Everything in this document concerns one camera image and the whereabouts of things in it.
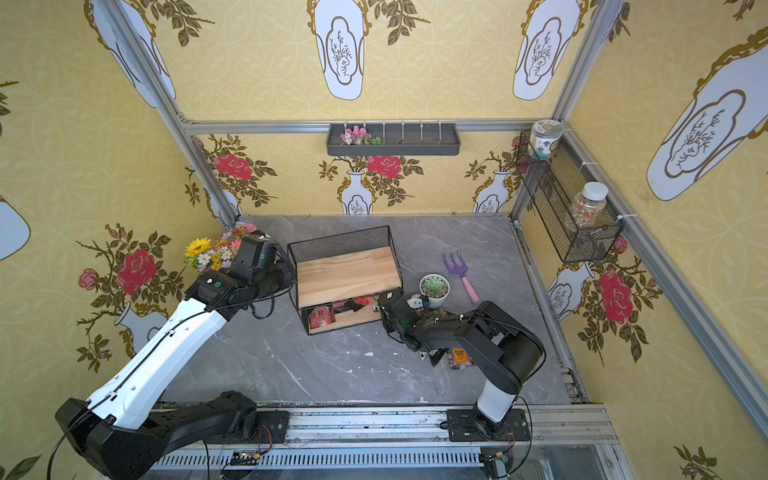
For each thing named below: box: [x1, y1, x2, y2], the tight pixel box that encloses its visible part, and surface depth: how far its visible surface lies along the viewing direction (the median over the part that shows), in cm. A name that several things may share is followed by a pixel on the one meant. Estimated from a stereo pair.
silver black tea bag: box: [428, 348, 446, 367], surface depth 86 cm
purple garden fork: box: [442, 250, 480, 305], surface depth 105 cm
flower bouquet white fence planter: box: [184, 222, 257, 273], surface depth 89 cm
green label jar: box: [530, 119, 565, 160], surface depth 87 cm
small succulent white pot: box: [419, 273, 451, 309], surface depth 92 cm
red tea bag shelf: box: [308, 306, 336, 329], surface depth 94 cm
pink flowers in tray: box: [340, 125, 383, 145], surface depth 89 cm
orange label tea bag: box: [448, 348, 475, 370], surface depth 86 cm
